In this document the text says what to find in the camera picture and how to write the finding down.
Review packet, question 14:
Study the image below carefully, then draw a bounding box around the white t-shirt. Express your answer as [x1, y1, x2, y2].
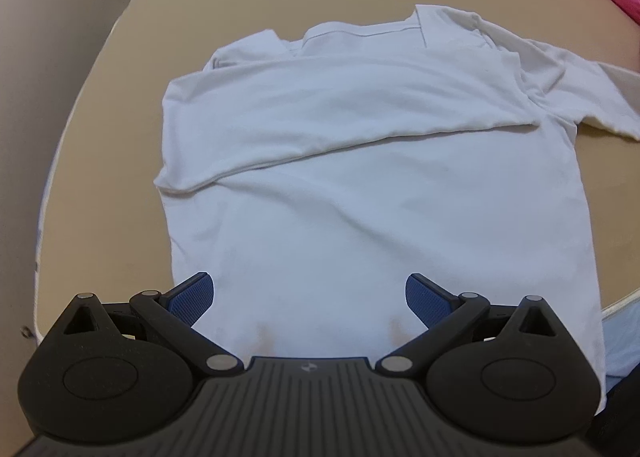
[152, 4, 640, 413]

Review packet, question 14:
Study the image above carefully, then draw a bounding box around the tan mattress pad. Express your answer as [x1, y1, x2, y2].
[35, 0, 639, 335]

